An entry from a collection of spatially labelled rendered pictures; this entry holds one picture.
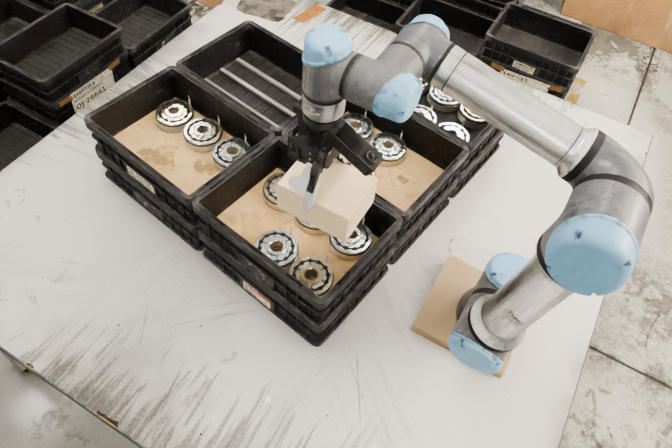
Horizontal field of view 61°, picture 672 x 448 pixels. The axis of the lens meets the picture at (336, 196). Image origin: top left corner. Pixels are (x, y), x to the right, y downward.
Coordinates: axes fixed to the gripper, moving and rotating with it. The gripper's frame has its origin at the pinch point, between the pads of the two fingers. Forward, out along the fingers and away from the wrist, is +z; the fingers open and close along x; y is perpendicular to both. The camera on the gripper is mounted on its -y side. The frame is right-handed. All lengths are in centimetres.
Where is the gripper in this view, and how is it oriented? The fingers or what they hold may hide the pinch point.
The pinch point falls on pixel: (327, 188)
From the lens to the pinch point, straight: 114.2
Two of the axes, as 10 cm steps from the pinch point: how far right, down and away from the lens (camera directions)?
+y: -8.7, -4.2, 2.7
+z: -0.7, 6.2, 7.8
